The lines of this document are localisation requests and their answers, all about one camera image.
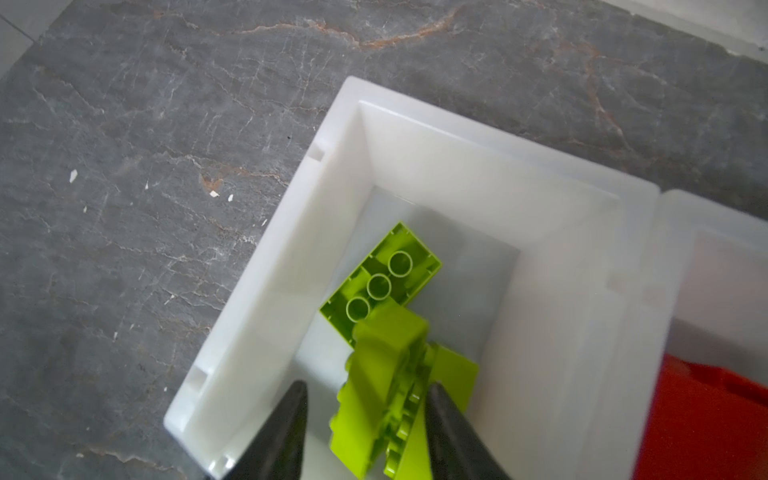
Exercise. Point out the white three-compartment bin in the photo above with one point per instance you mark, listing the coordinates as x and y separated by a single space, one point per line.
566 281

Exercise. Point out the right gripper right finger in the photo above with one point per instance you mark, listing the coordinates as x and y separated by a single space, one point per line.
455 450

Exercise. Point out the green lego brick cluster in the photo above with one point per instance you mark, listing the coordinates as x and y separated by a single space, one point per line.
407 455

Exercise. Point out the red arch lego piece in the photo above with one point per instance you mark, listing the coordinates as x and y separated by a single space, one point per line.
705 422

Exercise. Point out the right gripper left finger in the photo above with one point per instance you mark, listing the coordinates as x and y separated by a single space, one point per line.
277 450

